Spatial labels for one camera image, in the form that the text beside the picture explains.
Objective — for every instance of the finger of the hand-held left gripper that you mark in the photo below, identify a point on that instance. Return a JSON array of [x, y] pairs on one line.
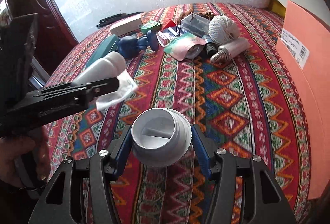
[[103, 86]]

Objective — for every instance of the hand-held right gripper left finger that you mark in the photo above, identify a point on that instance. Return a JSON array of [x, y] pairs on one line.
[[123, 146]]

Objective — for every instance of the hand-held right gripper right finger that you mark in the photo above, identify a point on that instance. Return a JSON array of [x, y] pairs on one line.
[[201, 146]]

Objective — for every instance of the white tissue packet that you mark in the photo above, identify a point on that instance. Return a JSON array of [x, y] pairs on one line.
[[121, 91]]

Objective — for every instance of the white plastic tube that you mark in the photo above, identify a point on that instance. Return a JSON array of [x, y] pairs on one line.
[[105, 66]]

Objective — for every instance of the white plastic bulb housing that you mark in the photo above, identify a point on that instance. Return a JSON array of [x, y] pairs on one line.
[[159, 136]]

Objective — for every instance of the dark teal case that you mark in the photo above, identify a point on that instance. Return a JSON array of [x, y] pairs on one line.
[[103, 47]]

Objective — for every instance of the blue figure toy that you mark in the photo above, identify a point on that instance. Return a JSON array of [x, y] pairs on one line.
[[134, 44]]

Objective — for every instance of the mint green pouch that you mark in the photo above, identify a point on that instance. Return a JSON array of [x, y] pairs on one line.
[[183, 44]]

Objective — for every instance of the orange storage box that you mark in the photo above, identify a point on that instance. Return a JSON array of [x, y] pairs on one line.
[[317, 110]]

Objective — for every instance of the person's left hand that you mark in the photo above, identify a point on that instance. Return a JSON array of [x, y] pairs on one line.
[[15, 159]]

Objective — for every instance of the dark red wooden cabinet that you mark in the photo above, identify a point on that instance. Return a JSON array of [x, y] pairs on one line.
[[38, 20]]

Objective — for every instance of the red patterned blanket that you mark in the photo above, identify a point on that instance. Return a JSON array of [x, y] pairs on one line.
[[232, 110]]

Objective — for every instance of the white long box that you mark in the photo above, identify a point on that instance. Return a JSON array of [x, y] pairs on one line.
[[123, 25]]

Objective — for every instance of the black long pen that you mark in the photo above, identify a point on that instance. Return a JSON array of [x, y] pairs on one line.
[[113, 18]]

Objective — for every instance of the green tape measure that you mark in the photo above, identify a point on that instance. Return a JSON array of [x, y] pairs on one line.
[[150, 25]]

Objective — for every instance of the small blue white packet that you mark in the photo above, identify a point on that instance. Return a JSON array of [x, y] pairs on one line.
[[166, 35]]

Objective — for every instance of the red plastic piece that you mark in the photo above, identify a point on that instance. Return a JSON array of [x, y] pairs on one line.
[[172, 24]]

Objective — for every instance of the small black bottle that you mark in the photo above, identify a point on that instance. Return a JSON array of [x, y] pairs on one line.
[[211, 49]]

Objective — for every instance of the light bulb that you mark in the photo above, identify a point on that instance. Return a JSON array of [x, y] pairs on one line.
[[232, 49]]

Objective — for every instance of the clear plastic box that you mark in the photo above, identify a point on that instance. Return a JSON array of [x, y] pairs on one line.
[[197, 24]]

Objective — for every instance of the white yarn ball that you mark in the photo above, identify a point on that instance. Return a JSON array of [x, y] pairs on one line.
[[221, 29]]

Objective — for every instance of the yellow cushion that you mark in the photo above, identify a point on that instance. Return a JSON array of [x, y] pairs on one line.
[[278, 8]]

